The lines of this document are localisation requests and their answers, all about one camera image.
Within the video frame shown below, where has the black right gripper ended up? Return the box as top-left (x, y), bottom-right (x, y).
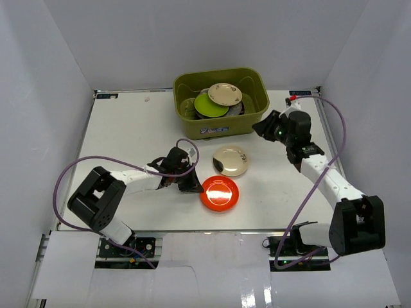
top-left (252, 110), bottom-right (293, 147)

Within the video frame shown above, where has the grey reindeer plate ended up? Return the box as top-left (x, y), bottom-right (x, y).
top-left (195, 89), bottom-right (244, 119)

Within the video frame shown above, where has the orange plate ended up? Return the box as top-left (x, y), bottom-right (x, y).
top-left (200, 175), bottom-right (240, 212)

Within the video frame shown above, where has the cream plate with small motifs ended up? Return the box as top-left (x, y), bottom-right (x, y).
top-left (207, 83), bottom-right (243, 107)

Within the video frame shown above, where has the lime green plate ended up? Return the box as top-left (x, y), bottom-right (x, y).
top-left (194, 94), bottom-right (229, 118)

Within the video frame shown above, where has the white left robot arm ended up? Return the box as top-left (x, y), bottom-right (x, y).
top-left (67, 146), bottom-right (204, 256)

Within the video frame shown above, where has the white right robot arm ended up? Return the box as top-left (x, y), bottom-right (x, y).
top-left (252, 110), bottom-right (386, 256)

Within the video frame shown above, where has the olive green plastic bin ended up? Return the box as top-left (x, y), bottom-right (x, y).
top-left (173, 67), bottom-right (270, 140)

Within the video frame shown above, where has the right blue table label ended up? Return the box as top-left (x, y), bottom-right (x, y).
top-left (289, 90), bottom-right (312, 96)

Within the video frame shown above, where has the blue table label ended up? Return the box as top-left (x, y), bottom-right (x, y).
top-left (96, 93), bottom-right (119, 99)
top-left (289, 90), bottom-right (312, 96)

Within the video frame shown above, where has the cream plate with black patch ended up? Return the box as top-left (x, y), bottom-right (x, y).
top-left (213, 145), bottom-right (250, 177)

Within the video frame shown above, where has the left blue table label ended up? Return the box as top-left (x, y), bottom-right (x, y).
top-left (96, 93), bottom-right (119, 99)

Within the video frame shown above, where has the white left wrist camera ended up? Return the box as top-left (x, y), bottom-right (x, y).
top-left (186, 148), bottom-right (197, 160)

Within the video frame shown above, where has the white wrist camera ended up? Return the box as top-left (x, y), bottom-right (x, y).
top-left (186, 148), bottom-right (197, 160)
top-left (284, 96), bottom-right (302, 117)

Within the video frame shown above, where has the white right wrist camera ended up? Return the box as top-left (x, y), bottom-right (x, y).
top-left (284, 96), bottom-right (302, 117)

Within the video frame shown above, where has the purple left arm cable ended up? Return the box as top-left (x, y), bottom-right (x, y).
top-left (52, 138), bottom-right (200, 269)

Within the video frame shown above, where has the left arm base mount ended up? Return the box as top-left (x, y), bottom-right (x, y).
top-left (94, 237), bottom-right (160, 270)

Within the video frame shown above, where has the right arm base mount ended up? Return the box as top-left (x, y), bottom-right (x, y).
top-left (261, 227), bottom-right (331, 273)

